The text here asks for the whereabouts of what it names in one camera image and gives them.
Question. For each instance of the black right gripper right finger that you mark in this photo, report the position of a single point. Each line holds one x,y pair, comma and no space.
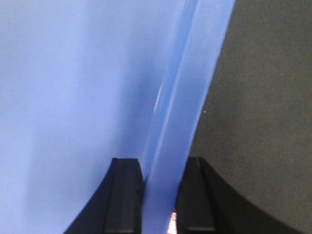
207,204

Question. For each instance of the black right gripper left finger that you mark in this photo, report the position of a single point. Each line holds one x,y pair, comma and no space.
115,207

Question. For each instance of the blue plastic tray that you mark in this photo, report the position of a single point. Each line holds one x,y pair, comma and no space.
84,81

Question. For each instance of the black fabric table mat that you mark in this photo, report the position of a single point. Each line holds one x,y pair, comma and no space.
255,129

